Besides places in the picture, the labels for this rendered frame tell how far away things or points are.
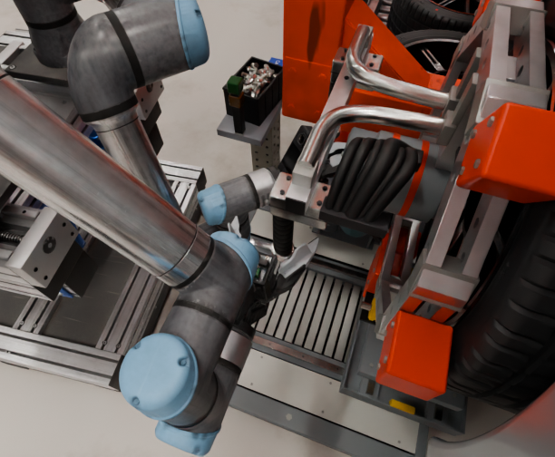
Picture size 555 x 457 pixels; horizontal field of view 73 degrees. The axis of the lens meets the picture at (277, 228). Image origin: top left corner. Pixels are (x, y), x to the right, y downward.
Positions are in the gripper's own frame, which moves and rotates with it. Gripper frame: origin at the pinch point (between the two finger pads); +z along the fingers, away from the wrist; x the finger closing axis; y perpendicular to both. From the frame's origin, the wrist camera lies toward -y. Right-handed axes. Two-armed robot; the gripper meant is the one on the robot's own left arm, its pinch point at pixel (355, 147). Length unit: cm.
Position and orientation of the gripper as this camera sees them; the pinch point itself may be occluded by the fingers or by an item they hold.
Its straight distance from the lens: 84.6
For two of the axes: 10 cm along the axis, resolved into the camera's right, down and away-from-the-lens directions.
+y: 0.0, 5.3, 8.5
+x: 4.3, 7.7, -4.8
